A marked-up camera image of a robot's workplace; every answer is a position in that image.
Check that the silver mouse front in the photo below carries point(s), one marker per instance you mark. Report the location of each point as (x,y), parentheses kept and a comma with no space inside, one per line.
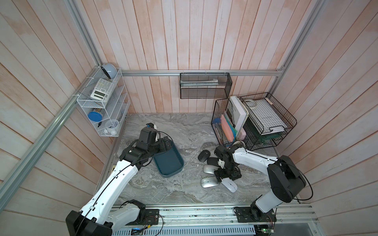
(209,182)

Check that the silver mouse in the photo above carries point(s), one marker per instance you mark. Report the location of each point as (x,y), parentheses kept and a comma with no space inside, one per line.
(209,182)
(210,169)

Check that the blue lid container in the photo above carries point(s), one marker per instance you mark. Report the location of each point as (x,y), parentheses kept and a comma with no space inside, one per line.
(95,116)

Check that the teal storage box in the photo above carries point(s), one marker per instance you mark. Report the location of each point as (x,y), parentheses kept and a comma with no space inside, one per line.
(170,162)

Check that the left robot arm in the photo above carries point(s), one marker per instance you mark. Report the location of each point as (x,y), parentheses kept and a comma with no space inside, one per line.
(96,218)

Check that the tape roll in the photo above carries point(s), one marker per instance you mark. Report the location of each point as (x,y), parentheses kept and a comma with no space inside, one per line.
(239,144)

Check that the black mouse rear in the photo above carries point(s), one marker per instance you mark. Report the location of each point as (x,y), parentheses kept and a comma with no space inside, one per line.
(204,155)

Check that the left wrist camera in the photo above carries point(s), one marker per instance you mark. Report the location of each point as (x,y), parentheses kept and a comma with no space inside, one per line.
(151,125)

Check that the white computer mouse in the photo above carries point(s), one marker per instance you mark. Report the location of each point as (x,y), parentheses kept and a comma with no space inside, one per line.
(229,184)

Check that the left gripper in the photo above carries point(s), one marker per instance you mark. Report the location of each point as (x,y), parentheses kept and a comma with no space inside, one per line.
(161,142)

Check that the white wire wall shelf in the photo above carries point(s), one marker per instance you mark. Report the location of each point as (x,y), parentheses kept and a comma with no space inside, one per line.
(115,108)

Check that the black wire file organizer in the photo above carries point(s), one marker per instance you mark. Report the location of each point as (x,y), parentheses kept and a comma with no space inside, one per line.
(230,121)

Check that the white calculator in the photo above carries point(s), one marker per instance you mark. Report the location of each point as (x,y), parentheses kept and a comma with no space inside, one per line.
(102,90)

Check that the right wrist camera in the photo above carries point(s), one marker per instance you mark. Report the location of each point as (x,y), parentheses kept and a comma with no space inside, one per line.
(221,163)

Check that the black mouse flat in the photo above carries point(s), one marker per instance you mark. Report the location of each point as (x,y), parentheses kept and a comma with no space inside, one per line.
(213,161)

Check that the grid notepad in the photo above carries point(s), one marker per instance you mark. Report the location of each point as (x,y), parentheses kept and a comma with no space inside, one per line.
(265,119)

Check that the black wire tray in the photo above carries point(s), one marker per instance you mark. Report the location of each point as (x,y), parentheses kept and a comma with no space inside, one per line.
(282,112)

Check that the pink folder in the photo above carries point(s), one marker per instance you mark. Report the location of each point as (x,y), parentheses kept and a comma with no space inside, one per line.
(227,129)

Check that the white book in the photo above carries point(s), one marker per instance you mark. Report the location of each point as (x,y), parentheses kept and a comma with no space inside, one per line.
(239,114)

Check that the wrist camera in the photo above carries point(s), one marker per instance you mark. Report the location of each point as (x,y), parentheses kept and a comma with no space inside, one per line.
(151,125)
(221,163)

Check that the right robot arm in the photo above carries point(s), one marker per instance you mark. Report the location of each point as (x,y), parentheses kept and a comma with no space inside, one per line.
(286,180)

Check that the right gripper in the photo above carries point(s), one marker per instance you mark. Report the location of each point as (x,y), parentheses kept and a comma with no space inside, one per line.
(221,175)

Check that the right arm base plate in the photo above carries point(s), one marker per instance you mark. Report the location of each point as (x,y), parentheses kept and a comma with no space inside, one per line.
(253,215)

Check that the black mesh wall basket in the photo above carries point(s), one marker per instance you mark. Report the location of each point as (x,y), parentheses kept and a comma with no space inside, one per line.
(205,85)

